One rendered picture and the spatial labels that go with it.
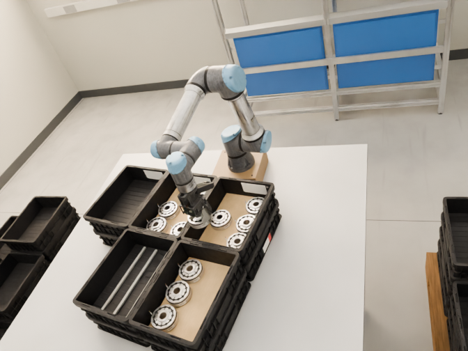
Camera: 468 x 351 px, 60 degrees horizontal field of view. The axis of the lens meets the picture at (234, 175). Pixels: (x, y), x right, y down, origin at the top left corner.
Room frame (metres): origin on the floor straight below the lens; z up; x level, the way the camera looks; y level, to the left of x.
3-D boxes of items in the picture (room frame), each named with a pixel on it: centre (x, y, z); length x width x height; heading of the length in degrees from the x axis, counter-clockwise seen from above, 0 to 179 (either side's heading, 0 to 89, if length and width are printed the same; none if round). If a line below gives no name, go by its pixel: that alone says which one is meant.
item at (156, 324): (0.92, 0.43, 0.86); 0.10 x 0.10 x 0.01
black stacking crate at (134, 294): (1.15, 0.55, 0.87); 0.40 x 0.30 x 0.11; 143
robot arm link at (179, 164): (1.21, 0.18, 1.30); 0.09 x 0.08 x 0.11; 143
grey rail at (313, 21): (2.91, -1.05, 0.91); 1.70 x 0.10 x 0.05; 63
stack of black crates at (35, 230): (2.16, 1.35, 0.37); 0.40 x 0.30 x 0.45; 153
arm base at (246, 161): (1.73, -0.06, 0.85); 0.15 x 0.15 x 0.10
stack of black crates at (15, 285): (1.80, 1.53, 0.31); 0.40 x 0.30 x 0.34; 153
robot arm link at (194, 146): (1.30, 0.14, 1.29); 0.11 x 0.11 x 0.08; 53
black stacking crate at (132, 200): (1.65, 0.55, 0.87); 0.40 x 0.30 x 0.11; 143
